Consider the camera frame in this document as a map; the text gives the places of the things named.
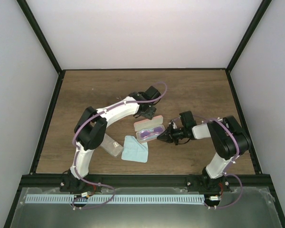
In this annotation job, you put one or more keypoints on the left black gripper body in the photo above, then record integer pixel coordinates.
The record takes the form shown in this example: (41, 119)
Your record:
(147, 114)

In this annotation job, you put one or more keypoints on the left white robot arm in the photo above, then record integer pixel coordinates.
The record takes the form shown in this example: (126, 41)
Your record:
(91, 128)

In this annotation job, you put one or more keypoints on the grey glasses case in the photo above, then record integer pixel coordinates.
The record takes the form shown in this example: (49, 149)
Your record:
(111, 146)

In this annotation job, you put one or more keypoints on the black aluminium frame rail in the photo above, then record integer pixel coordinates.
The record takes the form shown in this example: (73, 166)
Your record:
(192, 182)

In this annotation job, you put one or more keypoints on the left blue cleaning cloth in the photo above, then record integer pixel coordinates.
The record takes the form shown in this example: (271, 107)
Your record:
(134, 151)

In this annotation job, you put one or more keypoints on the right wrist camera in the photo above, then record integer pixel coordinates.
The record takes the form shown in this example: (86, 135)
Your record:
(172, 124)

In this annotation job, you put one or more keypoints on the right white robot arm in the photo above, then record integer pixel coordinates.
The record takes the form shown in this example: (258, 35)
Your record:
(228, 137)

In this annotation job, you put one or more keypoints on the pink glasses case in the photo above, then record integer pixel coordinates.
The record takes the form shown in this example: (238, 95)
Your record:
(147, 124)

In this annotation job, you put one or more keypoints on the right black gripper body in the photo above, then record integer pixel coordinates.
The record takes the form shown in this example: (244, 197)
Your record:
(178, 134)

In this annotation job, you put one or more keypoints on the purple sunglasses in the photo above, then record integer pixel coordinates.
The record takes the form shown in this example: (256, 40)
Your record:
(148, 133)

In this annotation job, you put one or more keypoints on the blue slotted cable duct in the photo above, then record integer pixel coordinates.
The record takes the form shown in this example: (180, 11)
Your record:
(117, 199)

